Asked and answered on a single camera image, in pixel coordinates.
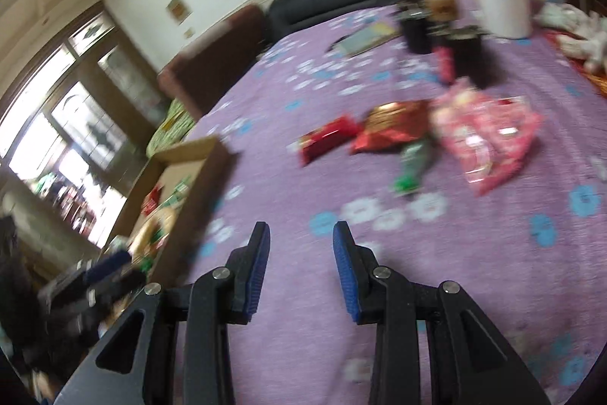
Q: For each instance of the wooden glazed door leaf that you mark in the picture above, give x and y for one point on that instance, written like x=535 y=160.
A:
x=90 y=130

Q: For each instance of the small wall plaque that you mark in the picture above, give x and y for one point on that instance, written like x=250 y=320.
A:
x=178 y=9

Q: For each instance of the white plastic jar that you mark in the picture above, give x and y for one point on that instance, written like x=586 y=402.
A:
x=500 y=1

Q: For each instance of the brown armchair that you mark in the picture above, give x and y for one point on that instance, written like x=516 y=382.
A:
x=213 y=54

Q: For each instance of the large round biscuit packet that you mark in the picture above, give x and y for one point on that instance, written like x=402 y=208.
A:
x=159 y=227

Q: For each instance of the green candy packet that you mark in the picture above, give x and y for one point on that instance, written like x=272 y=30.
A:
x=412 y=163

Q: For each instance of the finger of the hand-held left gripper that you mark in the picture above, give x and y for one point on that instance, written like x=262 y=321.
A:
x=111 y=261
x=121 y=284

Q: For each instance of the narrow glazed wooden panel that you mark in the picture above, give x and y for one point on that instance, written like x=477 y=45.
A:
x=128 y=77

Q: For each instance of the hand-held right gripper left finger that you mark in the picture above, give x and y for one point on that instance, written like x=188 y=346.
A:
x=258 y=272

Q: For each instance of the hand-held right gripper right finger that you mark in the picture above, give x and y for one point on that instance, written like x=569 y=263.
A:
x=344 y=272

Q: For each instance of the shallow cardboard box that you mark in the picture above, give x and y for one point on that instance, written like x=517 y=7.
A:
x=199 y=196

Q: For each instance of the pink packet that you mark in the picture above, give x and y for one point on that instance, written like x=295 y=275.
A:
x=483 y=144

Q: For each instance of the white plush toy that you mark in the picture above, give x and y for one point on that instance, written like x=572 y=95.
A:
x=583 y=39

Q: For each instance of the green patterned cloth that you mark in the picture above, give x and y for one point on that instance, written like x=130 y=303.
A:
x=166 y=130

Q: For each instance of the thin booklet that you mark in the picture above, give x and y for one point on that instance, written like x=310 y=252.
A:
x=367 y=38

